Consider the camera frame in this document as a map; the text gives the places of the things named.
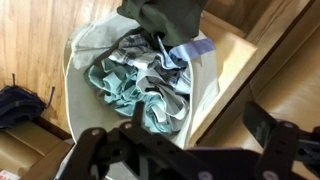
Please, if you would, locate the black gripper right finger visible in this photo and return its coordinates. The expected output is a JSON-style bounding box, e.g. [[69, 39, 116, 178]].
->
[[242, 100, 320, 180]]

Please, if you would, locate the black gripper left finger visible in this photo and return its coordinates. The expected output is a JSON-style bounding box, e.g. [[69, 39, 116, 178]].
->
[[58, 100, 212, 180]]

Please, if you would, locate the blue t-shirt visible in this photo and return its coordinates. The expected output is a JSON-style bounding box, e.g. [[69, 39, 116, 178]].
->
[[84, 58, 183, 134]]

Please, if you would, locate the white fabric laundry bag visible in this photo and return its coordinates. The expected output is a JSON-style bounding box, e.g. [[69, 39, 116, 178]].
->
[[62, 13, 221, 151]]

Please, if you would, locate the brown leather couch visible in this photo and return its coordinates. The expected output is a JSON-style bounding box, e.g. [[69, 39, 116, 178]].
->
[[199, 24, 320, 180]]

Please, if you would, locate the brown cardboard box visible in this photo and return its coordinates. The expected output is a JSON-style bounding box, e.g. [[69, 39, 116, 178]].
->
[[0, 114, 74, 180]]

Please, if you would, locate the light wooden side table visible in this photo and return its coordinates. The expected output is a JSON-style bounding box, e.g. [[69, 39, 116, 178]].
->
[[186, 10, 259, 146]]

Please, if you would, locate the light blue cloth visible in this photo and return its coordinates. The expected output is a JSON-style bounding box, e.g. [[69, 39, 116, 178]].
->
[[156, 36, 217, 94]]

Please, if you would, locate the dark green garment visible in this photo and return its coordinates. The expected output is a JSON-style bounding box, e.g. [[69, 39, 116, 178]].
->
[[116, 0, 209, 47]]

